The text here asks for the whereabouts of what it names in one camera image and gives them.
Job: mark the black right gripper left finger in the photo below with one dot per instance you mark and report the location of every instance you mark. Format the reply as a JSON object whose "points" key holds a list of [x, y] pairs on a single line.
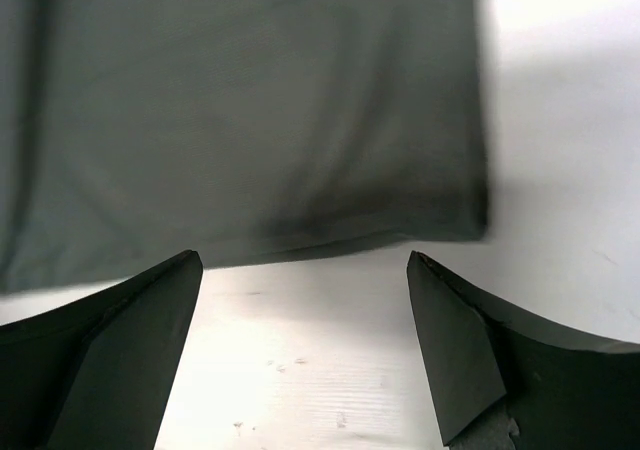
{"points": [[97, 373]]}

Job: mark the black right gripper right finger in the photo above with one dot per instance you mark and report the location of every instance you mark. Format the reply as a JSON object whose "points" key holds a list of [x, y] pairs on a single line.
{"points": [[502, 377]]}

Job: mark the dark grey t-shirt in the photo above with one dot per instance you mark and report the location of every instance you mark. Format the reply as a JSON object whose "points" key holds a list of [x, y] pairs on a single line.
{"points": [[251, 131]]}

